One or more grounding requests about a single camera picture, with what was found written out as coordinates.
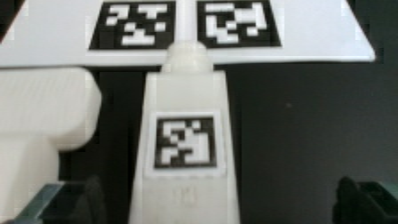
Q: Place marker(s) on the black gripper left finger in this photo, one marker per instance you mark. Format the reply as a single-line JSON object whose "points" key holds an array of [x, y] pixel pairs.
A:
{"points": [[69, 203]]}

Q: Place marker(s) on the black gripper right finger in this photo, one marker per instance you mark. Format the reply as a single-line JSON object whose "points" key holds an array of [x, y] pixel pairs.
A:
{"points": [[367, 202]]}

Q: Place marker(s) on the white tagged chair leg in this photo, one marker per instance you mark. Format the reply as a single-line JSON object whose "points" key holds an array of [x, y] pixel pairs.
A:
{"points": [[184, 192]]}

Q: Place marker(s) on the white chair backrest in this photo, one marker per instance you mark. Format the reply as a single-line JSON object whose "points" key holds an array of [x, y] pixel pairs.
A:
{"points": [[51, 101]]}

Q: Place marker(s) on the white marker base sheet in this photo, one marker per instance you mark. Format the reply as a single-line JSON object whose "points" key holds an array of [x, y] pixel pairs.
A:
{"points": [[117, 32]]}

